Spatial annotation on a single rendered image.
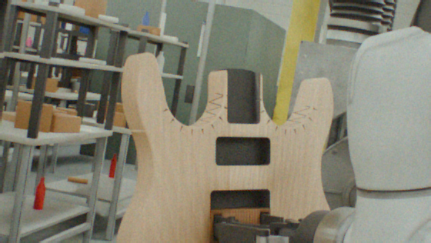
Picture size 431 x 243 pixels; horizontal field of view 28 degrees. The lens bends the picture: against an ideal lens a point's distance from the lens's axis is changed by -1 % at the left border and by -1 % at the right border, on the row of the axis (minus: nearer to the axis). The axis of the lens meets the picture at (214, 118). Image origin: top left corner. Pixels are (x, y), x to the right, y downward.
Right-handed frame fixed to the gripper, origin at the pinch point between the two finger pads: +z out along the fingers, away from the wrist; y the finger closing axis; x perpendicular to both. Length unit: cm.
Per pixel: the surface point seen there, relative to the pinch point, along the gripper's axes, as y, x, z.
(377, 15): 45, 35, 23
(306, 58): 24.8, 25.7, 18.1
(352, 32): 40, 32, 24
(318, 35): 304, 79, 363
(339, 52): 28.8, 26.8, 14.3
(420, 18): 46, 34, 12
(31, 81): 277, 66, 850
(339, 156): 48, 8, 37
